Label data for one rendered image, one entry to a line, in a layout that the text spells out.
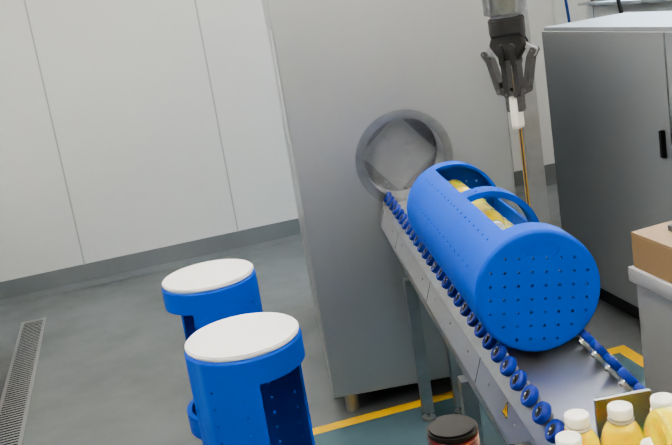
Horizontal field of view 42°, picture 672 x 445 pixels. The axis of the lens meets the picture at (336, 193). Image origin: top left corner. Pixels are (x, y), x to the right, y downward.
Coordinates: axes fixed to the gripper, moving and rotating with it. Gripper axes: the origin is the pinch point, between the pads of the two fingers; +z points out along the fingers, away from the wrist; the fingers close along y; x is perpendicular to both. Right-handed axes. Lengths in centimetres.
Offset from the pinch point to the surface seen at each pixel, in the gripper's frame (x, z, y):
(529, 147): -93, 30, 48
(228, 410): 46, 58, 57
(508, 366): 16, 52, 1
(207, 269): -2, 45, 112
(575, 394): 15, 56, -14
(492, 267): 9.0, 32.3, 5.4
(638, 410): 32, 47, -34
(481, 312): 11.6, 42.0, 8.0
